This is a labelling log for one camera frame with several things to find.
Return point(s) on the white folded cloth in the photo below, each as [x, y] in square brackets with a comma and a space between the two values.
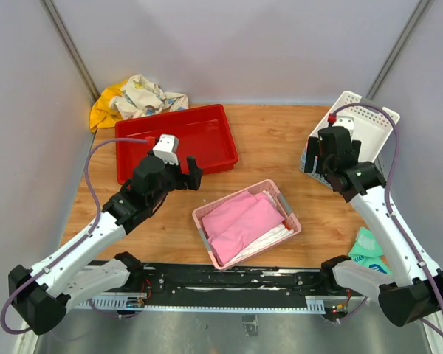
[290, 227]

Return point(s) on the light blue perforated basket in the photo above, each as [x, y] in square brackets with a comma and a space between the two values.
[313, 174]

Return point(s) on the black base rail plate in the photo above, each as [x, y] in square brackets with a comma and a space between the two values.
[198, 284]

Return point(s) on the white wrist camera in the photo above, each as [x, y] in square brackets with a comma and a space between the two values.
[347, 122]
[165, 149]

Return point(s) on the pink basket with cloths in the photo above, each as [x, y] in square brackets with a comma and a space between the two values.
[202, 211]

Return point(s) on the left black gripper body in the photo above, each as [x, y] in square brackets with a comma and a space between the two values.
[174, 178]

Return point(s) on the patterned cream cloth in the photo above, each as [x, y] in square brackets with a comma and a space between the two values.
[140, 97]

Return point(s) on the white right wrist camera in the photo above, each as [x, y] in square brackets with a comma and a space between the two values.
[347, 122]

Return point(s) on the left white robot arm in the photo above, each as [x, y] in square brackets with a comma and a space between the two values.
[43, 294]

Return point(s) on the white perforated basket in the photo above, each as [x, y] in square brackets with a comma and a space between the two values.
[371, 127]

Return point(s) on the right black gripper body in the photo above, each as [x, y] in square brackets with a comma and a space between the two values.
[325, 168]

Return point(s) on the teal patterned cloth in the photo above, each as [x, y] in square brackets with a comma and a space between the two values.
[367, 252]

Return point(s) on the yellow cloth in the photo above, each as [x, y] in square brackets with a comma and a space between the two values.
[102, 115]

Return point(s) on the grey slotted cable duct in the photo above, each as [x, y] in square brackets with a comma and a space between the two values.
[130, 304]

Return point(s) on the pink folded cloth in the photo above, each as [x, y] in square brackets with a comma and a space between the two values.
[239, 221]

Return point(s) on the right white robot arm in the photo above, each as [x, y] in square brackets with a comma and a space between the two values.
[414, 289]

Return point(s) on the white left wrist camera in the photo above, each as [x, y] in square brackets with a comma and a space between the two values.
[165, 149]

